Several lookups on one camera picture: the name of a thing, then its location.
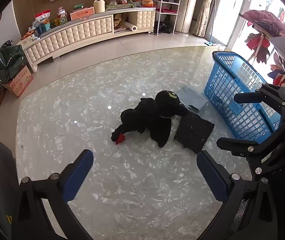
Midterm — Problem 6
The cream cylindrical container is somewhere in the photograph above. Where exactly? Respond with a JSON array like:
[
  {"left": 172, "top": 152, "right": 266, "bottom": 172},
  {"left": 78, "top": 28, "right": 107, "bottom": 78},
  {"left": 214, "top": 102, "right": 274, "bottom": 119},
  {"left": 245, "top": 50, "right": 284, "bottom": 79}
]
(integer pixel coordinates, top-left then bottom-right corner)
[{"left": 93, "top": 0, "right": 106, "bottom": 14}]

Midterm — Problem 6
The pink clothes pile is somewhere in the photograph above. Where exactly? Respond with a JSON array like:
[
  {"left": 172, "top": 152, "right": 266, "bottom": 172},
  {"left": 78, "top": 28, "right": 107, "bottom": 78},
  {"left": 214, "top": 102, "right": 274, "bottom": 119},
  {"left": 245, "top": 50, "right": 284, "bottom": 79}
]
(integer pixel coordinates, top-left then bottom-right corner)
[{"left": 242, "top": 10, "right": 285, "bottom": 37}]

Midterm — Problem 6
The white paper roll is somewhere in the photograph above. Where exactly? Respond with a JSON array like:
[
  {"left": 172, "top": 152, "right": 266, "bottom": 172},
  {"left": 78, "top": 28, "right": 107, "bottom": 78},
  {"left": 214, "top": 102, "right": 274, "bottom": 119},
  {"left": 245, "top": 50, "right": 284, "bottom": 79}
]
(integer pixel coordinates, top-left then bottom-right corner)
[{"left": 124, "top": 22, "right": 138, "bottom": 31}]

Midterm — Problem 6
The wooden clothes drying rack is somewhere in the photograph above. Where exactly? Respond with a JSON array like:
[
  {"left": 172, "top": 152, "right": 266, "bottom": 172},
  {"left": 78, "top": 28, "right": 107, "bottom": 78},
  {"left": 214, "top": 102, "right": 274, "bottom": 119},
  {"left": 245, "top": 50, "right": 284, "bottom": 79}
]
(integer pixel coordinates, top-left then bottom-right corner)
[{"left": 239, "top": 14, "right": 280, "bottom": 62}]

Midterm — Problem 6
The blue plastic basket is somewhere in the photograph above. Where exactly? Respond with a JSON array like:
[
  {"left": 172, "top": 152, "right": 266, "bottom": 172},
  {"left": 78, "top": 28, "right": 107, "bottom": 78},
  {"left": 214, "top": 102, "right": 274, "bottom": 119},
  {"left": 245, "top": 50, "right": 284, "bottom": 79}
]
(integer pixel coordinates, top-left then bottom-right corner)
[{"left": 204, "top": 51, "right": 281, "bottom": 143}]

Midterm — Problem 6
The pink storage box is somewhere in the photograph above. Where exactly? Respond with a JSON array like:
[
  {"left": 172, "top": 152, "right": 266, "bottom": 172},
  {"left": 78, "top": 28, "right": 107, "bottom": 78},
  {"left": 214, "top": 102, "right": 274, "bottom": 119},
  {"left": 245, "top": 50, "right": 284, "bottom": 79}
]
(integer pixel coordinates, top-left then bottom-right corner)
[{"left": 70, "top": 7, "right": 95, "bottom": 21}]

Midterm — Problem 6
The white floor air conditioner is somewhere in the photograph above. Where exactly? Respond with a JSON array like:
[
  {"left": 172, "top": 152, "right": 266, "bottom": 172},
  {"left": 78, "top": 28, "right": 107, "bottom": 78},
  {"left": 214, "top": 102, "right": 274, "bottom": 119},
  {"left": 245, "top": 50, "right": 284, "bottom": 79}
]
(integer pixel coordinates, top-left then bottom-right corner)
[{"left": 174, "top": 0, "right": 197, "bottom": 36}]

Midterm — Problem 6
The beige patterned curtain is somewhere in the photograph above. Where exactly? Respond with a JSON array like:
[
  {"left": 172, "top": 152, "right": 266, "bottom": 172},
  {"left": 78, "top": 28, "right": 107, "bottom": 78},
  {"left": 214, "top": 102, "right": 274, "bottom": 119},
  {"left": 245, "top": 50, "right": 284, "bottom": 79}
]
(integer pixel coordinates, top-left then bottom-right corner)
[{"left": 194, "top": 0, "right": 212, "bottom": 37}]

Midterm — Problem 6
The cream tufted tv cabinet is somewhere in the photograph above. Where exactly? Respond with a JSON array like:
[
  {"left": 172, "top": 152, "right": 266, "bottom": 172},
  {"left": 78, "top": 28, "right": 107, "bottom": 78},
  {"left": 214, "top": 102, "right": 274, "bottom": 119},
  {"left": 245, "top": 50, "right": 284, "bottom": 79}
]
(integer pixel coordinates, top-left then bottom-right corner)
[{"left": 23, "top": 7, "right": 156, "bottom": 73}]

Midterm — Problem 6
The dark green bag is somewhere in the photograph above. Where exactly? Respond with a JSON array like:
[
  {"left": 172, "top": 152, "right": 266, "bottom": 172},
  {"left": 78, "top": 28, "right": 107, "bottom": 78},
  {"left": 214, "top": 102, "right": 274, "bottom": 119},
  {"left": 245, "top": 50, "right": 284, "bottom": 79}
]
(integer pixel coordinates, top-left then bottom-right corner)
[{"left": 0, "top": 45, "right": 27, "bottom": 85}]

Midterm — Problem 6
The orange bag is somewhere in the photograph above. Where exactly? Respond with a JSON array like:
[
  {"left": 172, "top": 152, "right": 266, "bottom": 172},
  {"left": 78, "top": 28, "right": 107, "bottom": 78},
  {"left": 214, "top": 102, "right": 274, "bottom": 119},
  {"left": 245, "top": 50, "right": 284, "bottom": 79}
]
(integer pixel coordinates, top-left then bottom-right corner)
[{"left": 142, "top": 0, "right": 154, "bottom": 8}]

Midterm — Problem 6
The printed cardboard box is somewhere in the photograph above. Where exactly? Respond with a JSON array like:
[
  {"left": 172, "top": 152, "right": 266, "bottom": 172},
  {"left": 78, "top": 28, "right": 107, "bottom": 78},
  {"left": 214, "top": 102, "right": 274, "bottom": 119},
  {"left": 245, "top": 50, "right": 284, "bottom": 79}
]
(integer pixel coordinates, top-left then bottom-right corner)
[{"left": 4, "top": 66, "right": 33, "bottom": 98}]

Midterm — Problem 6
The grey blue cloth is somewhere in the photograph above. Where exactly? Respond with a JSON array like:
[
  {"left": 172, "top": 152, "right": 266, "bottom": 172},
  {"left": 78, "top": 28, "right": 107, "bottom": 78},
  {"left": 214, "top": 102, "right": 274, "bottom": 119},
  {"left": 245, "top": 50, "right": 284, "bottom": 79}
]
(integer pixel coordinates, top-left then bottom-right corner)
[{"left": 177, "top": 86, "right": 208, "bottom": 114}]

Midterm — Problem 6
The black dragon plush toy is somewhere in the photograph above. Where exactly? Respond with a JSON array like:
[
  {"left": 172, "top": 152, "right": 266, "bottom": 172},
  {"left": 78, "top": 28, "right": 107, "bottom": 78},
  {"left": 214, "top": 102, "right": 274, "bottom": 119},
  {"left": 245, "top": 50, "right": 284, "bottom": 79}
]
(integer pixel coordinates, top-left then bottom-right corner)
[{"left": 111, "top": 90, "right": 189, "bottom": 148}]

